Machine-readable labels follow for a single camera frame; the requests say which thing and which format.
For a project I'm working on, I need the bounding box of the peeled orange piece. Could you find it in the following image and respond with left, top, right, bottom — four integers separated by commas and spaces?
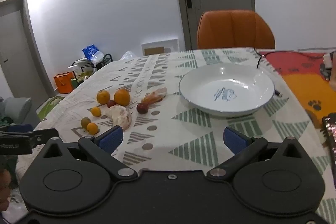
142, 87, 168, 104

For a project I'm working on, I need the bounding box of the orange paper bag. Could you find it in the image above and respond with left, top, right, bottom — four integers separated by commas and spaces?
54, 72, 74, 94

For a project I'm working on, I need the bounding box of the black wire rack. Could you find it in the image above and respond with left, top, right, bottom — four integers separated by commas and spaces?
71, 54, 113, 75

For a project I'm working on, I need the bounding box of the black cable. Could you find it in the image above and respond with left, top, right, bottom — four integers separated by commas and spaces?
247, 48, 336, 69

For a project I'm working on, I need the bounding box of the grey sofa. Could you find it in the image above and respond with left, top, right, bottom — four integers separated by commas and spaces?
0, 97, 33, 125

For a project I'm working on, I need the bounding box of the person's left hand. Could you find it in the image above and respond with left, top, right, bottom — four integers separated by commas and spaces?
0, 169, 12, 211

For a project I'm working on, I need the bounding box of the large orange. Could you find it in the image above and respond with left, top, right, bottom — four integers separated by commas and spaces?
114, 89, 131, 106

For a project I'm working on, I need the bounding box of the blue plastic bag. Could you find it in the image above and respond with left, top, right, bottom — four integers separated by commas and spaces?
82, 45, 105, 63

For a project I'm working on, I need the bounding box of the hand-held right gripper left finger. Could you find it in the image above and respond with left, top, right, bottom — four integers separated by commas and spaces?
39, 125, 138, 182

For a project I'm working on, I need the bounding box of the yellowish orange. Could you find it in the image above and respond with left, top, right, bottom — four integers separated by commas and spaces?
96, 90, 111, 104

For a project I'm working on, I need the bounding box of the green rug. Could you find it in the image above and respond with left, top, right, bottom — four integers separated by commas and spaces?
38, 97, 63, 119

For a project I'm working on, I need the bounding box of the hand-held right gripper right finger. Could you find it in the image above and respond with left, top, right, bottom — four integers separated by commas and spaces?
206, 126, 305, 182

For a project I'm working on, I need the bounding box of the red and orange cartoon mat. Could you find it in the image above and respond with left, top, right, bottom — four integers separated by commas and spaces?
259, 50, 336, 135

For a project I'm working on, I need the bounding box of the green box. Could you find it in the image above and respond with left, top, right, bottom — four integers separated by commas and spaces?
71, 77, 87, 88

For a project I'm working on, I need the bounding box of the white framed board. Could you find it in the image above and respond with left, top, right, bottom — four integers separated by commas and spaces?
141, 38, 179, 56

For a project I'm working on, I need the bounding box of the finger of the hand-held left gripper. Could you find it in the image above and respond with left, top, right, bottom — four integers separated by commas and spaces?
0, 124, 33, 133
28, 128, 59, 148

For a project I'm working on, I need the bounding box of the clear plastic bag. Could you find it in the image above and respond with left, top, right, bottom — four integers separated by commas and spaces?
119, 51, 138, 61

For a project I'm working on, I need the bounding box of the white enamel plate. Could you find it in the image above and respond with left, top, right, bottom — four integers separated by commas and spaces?
178, 64, 275, 117

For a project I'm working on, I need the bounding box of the grey door with slim handle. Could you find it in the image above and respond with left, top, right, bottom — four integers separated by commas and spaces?
0, 0, 49, 106

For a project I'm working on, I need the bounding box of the peeled pomelo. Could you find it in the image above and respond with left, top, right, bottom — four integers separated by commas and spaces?
105, 105, 132, 130

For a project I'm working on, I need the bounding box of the orange chair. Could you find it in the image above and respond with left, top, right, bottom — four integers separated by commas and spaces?
197, 10, 276, 50

